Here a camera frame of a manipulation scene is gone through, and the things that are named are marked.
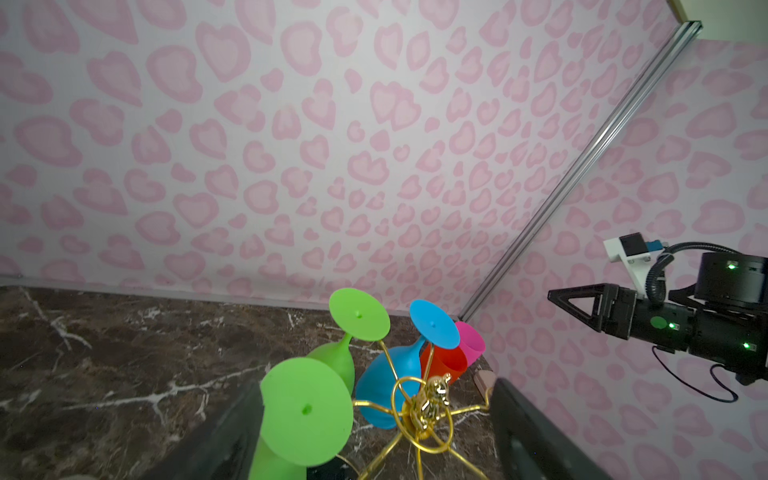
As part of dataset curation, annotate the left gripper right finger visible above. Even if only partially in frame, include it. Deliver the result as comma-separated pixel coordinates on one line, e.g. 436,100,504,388
490,378,610,480

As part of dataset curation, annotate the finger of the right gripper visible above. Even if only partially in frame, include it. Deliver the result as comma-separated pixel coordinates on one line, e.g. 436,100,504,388
547,284,606,332

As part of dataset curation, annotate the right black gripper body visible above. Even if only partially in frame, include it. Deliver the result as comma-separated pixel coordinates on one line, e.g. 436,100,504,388
599,284,694,353

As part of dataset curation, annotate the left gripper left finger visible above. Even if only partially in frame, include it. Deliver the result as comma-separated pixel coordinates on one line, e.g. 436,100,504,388
142,380,264,480

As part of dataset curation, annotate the magenta wine glass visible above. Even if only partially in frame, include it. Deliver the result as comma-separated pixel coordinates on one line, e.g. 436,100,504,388
455,321,486,366

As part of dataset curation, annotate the red wine glass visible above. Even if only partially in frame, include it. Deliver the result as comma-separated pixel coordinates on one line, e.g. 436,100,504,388
420,345,468,385

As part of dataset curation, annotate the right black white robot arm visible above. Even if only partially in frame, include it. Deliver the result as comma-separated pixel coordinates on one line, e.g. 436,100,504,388
547,252,767,385

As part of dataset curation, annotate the left green wine glass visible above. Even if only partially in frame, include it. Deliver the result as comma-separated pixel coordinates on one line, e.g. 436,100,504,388
248,357,354,479

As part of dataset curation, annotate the green wine glass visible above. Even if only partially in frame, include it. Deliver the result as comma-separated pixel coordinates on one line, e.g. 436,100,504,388
248,357,354,479
307,287,391,394

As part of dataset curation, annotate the back blue wine glass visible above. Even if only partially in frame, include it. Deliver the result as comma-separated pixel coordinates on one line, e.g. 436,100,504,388
354,300,460,410

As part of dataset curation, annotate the back green wine glass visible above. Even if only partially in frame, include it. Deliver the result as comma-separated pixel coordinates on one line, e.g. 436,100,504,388
307,287,391,394

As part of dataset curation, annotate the pink rectangular block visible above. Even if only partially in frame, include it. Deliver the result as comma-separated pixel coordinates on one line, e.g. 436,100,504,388
473,370,497,396

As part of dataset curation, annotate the right black cable hose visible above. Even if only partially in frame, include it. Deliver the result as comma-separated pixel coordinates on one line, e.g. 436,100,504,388
644,241,742,301

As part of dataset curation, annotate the gold wire glass rack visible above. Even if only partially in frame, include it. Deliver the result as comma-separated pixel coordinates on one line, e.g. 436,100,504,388
353,342,493,479

